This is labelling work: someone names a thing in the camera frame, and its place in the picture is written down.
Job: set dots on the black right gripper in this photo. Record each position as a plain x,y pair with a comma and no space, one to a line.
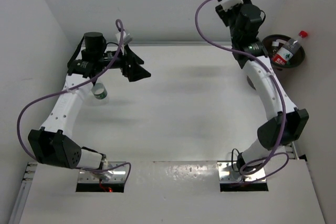
224,14

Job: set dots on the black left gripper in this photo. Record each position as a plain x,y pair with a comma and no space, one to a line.
134,71

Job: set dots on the green label clear bottle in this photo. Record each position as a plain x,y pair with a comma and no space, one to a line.
100,94

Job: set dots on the red cap labelled bottle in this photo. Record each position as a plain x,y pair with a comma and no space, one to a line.
288,50

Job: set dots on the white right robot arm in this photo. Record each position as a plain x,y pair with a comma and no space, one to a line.
285,121

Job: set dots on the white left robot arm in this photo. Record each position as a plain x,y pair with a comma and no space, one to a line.
52,144

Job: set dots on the brown bin black rim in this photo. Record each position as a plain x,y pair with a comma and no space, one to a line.
283,73

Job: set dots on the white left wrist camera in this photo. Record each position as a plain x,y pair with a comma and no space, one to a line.
125,35

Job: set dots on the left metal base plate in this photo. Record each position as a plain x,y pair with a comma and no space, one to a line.
116,175

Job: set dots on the metal base plate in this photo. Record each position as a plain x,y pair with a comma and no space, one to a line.
228,176
116,175

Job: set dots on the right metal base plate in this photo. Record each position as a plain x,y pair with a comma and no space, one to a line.
228,176

